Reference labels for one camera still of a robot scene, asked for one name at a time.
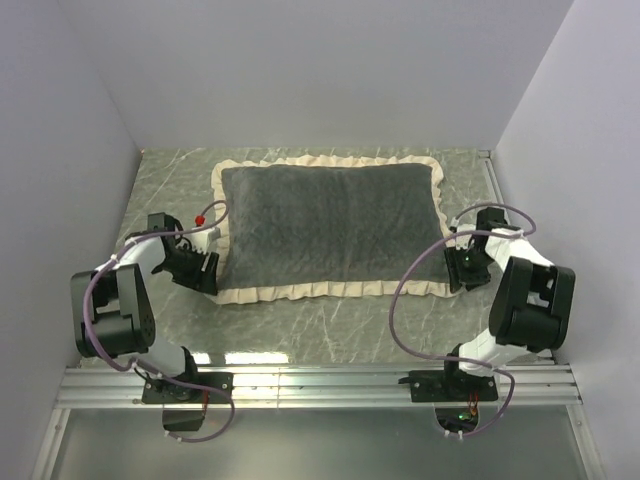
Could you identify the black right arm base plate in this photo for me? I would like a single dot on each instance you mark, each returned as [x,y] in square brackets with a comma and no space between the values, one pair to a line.
[456,396]

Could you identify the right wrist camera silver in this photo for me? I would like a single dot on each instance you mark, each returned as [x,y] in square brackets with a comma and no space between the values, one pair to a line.
[463,231]

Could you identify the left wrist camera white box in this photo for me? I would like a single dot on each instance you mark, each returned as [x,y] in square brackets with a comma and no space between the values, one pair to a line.
[205,234]

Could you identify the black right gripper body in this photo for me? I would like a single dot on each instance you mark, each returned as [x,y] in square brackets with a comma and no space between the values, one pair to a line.
[468,265]

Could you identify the aluminium mounting rail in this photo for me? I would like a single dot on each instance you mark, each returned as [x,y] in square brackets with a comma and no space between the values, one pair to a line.
[311,387]

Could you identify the white pillowcase with peach ruffles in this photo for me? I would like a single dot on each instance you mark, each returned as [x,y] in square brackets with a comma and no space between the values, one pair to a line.
[316,226]

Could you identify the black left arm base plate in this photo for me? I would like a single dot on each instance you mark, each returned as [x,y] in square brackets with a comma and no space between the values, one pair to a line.
[184,408]

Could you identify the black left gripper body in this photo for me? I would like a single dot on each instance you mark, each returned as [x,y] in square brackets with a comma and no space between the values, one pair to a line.
[186,267]

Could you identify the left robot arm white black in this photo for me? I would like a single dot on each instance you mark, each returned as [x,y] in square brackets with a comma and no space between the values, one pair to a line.
[112,313]

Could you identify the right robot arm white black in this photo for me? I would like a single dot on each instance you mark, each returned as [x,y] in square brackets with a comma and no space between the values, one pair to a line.
[531,309]

